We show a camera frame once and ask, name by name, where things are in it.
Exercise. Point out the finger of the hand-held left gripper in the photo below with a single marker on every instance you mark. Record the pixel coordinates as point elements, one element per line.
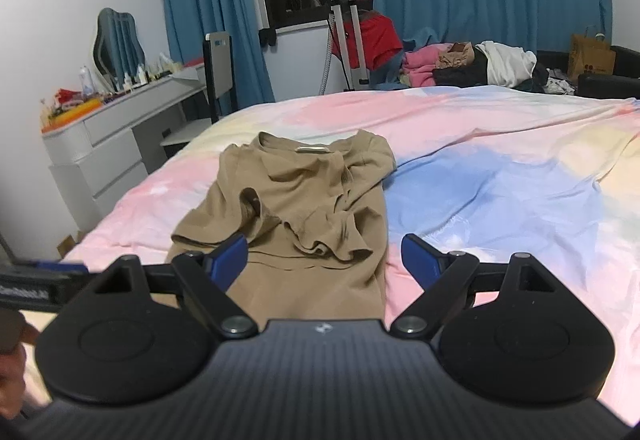
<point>50,265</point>

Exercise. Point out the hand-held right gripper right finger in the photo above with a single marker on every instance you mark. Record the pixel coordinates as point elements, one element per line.
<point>417,260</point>

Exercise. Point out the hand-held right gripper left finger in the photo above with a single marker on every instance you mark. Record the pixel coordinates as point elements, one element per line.
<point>231,256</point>

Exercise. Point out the tan t-shirt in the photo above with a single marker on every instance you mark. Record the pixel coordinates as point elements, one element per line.
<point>300,190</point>

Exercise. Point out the person's left hand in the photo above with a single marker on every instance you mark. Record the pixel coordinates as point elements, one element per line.
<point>12,370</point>

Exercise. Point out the cardboard box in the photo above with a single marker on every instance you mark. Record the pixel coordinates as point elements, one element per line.
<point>67,245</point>

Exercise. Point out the grey dressing table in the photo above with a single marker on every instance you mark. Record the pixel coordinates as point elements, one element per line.
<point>110,144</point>

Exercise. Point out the black garment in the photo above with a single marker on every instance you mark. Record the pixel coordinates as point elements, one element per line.
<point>460,77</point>

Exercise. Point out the grey black chair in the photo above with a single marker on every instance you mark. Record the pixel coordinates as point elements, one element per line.
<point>220,64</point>

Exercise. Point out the pink garment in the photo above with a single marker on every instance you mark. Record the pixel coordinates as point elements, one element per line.
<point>420,62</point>

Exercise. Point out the group of cosmetic bottles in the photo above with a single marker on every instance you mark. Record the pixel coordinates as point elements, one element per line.
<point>130,80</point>

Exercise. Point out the beige garment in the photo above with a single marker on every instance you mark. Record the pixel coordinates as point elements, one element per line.
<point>455,57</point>

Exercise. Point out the white garment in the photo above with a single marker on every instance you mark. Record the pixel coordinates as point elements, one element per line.
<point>505,64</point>

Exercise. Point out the garment steamer stand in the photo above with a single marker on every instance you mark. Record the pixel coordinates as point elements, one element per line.
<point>357,49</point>

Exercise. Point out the blue garment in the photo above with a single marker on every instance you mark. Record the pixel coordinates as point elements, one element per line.
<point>422,37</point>

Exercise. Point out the red garment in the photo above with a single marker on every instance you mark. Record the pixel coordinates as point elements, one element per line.
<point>382,39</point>

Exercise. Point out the patterned white cloth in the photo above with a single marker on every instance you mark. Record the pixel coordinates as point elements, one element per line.
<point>560,86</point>

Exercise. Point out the black sofa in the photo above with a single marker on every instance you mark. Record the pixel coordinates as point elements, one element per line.
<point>607,87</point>

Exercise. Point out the brown paper bag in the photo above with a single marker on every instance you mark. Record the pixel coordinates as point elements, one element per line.
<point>592,57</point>

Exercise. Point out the black window bracket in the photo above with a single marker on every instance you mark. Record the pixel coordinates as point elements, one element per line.
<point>267,36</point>

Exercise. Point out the wavy frame mirror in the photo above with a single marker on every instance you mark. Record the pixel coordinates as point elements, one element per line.
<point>117,39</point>

